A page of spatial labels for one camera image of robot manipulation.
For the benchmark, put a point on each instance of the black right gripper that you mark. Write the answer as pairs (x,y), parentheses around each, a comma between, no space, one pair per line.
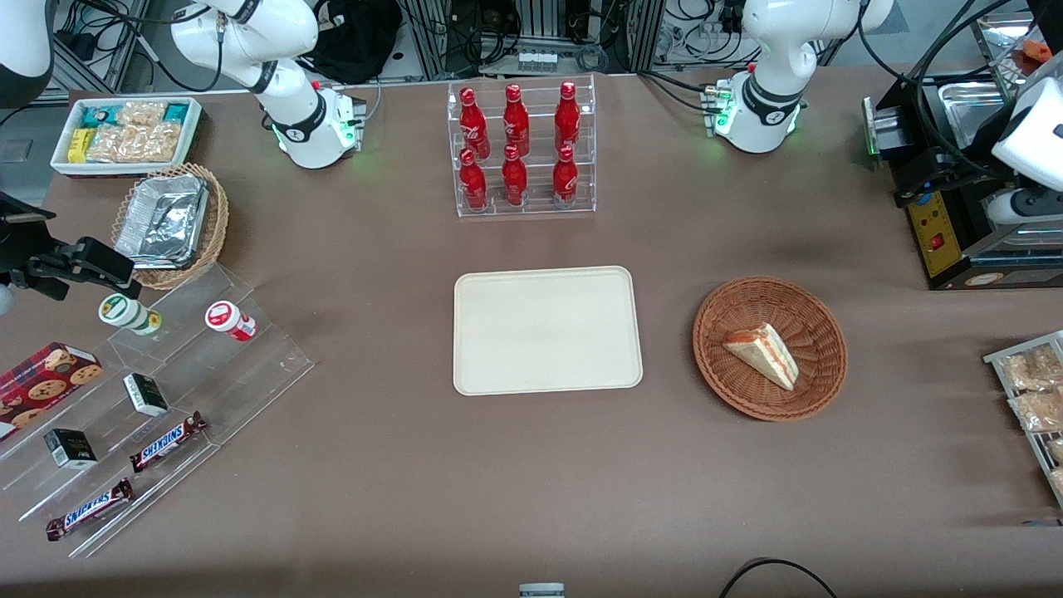
(15,249)

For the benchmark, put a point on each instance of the triangular sandwich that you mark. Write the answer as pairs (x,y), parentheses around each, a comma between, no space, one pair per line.
(764,353)

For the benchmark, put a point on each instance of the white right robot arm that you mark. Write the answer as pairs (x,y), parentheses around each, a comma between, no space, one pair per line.
(249,33)

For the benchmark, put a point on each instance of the small wicker basket with foil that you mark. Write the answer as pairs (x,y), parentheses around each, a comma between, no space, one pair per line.
(212,224)

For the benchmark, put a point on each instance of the cream plastic tray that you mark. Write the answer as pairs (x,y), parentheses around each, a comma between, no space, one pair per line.
(544,332)

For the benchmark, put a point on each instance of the round brown wicker basket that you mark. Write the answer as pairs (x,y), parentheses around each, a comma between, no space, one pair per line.
(747,386)

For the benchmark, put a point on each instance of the shiny metal tray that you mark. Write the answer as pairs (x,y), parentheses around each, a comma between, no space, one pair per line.
(1001,41)

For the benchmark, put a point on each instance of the tray of packaged snacks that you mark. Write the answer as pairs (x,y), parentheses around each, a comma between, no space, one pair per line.
(1030,448)

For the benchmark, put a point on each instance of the green cap drink bottle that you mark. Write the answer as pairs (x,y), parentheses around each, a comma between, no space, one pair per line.
(124,312)

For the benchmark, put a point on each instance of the stack of foil trays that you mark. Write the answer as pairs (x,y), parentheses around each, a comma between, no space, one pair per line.
(162,220)

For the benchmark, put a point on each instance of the white rectangular snack bin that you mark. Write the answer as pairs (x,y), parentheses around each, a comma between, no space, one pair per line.
(62,162)

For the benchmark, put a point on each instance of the red cookie box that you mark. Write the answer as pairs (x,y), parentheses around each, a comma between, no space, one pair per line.
(41,382)

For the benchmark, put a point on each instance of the yellow snack packet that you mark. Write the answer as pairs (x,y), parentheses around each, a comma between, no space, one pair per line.
(79,145)

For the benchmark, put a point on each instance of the clear cracker bag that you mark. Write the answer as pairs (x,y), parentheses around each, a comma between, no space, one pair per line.
(141,114)
(112,144)
(158,143)

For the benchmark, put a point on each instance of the small black box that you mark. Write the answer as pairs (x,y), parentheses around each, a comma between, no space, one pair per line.
(145,394)
(71,448)

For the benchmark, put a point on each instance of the teal snack packet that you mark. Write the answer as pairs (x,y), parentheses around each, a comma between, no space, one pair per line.
(100,115)
(176,113)

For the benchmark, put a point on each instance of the clear acrylic stepped shelf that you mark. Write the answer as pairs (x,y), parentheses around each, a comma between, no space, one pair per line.
(208,374)

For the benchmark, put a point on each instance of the Snickers bar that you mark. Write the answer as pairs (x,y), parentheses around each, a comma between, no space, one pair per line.
(166,442)
(90,509)

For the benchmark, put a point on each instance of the black bag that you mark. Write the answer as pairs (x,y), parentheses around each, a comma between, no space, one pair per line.
(357,41)

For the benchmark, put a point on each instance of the red cola bottle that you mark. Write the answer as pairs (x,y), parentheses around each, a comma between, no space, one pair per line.
(567,118)
(514,179)
(472,126)
(516,123)
(472,184)
(565,179)

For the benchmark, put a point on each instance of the clear acrylic bottle rack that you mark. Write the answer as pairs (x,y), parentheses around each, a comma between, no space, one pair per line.
(581,199)

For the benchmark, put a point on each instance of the small grey object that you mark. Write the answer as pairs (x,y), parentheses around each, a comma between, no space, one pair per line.
(541,590)

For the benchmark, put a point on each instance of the black machine with yellow panel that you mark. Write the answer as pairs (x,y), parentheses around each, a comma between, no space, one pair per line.
(938,241)

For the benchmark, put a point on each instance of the clear pastry bag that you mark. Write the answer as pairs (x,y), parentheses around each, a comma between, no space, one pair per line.
(1040,411)
(1057,482)
(1034,367)
(1056,451)

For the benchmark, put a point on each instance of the orange food item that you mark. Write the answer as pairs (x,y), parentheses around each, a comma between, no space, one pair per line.
(1038,51)

